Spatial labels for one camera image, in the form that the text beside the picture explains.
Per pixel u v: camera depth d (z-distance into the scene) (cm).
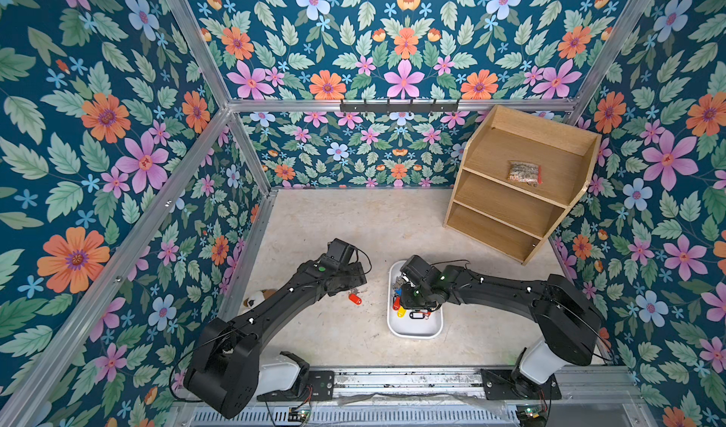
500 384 73
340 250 66
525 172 78
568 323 44
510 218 89
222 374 41
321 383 74
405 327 83
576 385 74
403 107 93
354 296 91
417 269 66
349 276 77
